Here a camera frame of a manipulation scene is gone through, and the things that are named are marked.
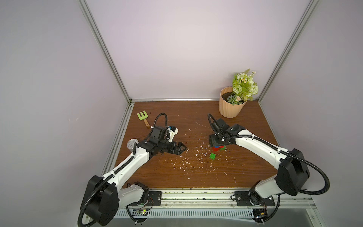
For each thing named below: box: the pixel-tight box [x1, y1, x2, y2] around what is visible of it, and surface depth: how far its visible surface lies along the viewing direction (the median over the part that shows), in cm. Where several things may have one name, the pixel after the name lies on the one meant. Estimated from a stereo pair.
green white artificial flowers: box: [226, 68, 259, 106], surface depth 92 cm
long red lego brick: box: [212, 145, 225, 152], surface depth 91 cm
